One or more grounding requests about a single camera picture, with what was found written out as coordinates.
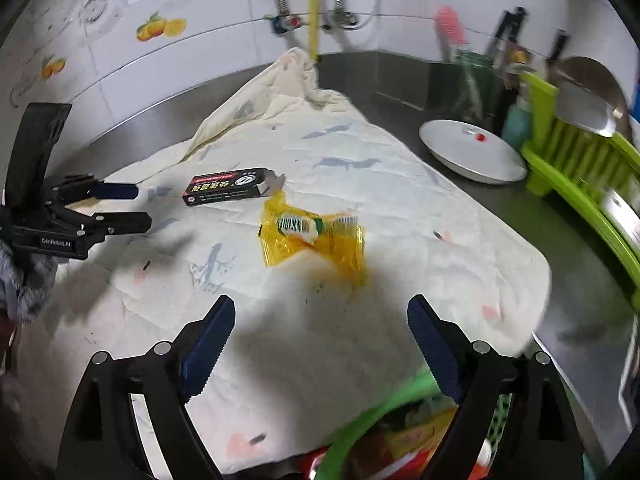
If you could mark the green plastic dish rack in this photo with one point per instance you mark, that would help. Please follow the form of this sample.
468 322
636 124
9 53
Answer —
575 160

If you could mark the white plate with red print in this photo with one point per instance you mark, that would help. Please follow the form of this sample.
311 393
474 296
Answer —
465 152

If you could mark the black cardboard box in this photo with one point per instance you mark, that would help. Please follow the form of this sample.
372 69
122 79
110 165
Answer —
225 187

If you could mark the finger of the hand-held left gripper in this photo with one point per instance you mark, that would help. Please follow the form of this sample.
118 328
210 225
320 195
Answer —
117 191
125 223

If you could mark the wall water valve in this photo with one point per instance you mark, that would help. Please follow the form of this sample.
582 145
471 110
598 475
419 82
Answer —
286 22
340 19

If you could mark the pink brush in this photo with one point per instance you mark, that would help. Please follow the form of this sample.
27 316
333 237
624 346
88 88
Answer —
450 27

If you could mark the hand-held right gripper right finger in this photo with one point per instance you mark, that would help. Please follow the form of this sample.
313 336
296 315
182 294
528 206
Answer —
440 355

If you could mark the green utensil holder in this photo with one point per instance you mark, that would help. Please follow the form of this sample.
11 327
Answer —
475 85

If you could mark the yellow plastic wrapper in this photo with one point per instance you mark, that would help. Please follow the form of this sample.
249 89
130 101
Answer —
300 247

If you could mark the steel ladle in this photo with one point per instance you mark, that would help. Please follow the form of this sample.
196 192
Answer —
587 95

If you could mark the green plastic mesh basket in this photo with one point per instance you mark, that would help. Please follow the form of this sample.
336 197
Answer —
345 435

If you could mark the cream printed quilt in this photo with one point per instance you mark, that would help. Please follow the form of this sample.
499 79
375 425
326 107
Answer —
400 240

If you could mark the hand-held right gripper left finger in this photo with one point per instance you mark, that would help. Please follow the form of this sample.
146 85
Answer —
205 355

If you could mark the teal bottle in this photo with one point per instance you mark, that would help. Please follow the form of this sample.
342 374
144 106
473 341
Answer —
516 122

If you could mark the yellow orange packet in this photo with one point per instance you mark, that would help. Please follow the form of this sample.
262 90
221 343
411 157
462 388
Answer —
405 440

